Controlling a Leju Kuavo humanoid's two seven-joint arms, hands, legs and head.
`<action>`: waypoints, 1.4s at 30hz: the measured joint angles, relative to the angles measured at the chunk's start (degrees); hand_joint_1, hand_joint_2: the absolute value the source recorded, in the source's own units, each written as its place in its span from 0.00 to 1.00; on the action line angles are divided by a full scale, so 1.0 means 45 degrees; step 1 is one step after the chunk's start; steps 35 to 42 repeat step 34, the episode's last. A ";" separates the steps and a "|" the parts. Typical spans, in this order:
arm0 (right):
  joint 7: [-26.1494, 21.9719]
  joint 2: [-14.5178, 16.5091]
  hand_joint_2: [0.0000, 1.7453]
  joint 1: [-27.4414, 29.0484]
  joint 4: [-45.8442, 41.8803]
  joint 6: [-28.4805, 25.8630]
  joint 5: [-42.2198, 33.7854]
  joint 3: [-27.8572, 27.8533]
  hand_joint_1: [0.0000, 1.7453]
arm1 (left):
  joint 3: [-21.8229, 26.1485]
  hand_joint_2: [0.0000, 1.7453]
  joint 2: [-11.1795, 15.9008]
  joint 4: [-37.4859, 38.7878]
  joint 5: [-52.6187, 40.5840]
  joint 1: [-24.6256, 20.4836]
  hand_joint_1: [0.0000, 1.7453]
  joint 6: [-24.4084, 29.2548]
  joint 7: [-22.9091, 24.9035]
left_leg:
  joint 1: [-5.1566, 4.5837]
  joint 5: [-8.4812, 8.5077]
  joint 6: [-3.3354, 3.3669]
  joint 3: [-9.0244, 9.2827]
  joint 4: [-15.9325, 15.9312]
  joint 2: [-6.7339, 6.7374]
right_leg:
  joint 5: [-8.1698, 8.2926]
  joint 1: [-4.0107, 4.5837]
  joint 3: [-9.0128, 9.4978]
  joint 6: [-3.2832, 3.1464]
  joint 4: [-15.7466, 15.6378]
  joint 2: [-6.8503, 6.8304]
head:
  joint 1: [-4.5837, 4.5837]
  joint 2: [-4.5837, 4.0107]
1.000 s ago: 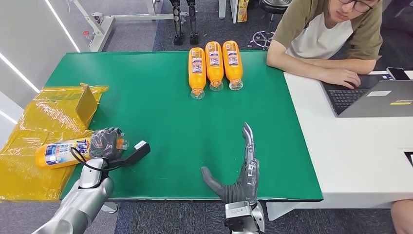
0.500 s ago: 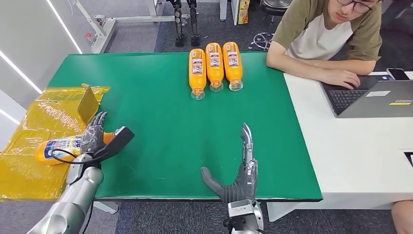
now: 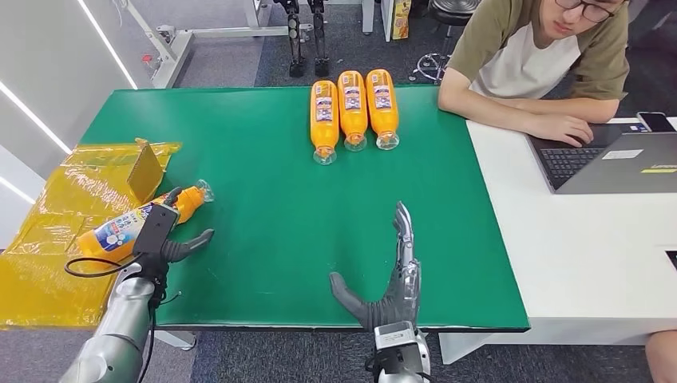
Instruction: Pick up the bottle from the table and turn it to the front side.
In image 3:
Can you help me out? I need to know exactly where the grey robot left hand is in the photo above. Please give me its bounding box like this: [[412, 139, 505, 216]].
[[136, 186, 216, 281]]

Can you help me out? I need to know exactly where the person's right hand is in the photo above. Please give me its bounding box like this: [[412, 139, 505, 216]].
[[526, 114, 595, 148]]

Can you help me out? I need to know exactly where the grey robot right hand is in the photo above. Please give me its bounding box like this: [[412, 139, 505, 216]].
[[328, 201, 422, 333]]

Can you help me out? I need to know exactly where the orange detergent bottle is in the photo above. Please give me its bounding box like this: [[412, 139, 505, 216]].
[[76, 180, 216, 264], [337, 69, 369, 152], [365, 69, 400, 151], [310, 79, 340, 166]]

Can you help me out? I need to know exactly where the grey laptop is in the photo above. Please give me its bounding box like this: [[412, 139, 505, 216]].
[[527, 124, 677, 195]]

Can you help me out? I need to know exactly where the person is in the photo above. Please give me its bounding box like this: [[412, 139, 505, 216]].
[[437, 0, 631, 148]]

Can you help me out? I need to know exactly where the white table leg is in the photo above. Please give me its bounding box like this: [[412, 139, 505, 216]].
[[437, 331, 510, 365]]

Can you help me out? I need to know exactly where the brown cardboard flap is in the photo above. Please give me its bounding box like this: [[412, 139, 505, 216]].
[[126, 138, 165, 204]]

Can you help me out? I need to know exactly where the black smartphone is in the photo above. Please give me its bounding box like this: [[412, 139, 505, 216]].
[[635, 111, 676, 133]]

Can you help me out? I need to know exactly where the green table mat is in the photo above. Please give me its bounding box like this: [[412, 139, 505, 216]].
[[79, 85, 531, 333]]

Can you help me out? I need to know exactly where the yellow plastic wrapped box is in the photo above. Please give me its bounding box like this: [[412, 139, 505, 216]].
[[0, 140, 183, 330]]

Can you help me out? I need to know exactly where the black stool chrome base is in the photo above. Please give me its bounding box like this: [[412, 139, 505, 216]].
[[410, 0, 482, 85]]

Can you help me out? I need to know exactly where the yellow carton box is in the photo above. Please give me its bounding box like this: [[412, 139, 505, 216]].
[[391, 0, 412, 41]]

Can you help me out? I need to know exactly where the white furniture panel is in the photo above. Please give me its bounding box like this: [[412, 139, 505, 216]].
[[362, 0, 395, 42]]

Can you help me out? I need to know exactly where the black robot leg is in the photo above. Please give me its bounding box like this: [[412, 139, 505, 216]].
[[275, 0, 307, 79], [309, 0, 331, 78]]

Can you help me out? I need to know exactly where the person's leg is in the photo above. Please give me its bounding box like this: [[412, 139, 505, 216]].
[[645, 330, 677, 383]]

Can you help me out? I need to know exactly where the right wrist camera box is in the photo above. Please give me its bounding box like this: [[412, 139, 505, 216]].
[[372, 321, 424, 372]]

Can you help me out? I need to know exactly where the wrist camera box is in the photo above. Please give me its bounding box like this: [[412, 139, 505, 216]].
[[372, 321, 424, 372], [132, 203, 181, 259]]

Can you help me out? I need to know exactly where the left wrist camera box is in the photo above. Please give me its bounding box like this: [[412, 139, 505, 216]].
[[132, 203, 181, 259]]

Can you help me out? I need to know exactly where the white table foot bracket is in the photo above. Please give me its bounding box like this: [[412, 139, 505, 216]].
[[153, 330, 198, 352]]

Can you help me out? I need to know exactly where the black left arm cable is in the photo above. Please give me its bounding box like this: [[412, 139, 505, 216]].
[[64, 255, 146, 279]]

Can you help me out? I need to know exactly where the white metal frame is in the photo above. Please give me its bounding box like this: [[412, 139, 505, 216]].
[[124, 0, 313, 89]]

